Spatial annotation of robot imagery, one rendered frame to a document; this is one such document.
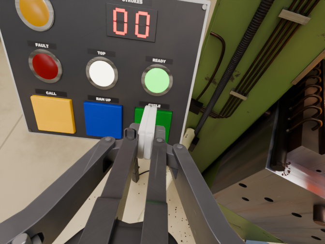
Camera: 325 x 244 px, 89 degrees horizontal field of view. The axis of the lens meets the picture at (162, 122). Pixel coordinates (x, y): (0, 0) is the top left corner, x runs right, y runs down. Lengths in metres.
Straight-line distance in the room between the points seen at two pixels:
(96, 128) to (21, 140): 1.42
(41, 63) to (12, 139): 1.46
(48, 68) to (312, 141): 0.59
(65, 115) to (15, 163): 1.31
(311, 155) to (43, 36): 0.61
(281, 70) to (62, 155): 1.45
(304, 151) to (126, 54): 0.46
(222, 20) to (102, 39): 0.30
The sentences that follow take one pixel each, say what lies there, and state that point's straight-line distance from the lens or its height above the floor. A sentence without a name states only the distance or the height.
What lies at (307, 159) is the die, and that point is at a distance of 0.55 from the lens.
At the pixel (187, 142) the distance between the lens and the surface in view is 0.76.
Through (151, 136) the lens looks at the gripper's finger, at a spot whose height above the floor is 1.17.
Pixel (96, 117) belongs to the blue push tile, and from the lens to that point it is 0.36.
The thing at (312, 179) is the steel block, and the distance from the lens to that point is 0.58.
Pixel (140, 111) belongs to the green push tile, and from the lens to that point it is 0.33.
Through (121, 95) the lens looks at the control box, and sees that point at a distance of 0.33.
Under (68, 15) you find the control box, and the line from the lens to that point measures 0.34.
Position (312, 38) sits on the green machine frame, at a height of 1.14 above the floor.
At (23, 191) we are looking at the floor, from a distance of 1.56.
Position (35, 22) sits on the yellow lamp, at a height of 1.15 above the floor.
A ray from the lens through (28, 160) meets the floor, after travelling 1.64.
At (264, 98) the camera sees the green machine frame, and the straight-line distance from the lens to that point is 0.59.
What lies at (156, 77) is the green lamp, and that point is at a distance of 0.31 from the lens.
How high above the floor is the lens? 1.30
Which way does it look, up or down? 57 degrees down
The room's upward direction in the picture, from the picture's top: 10 degrees clockwise
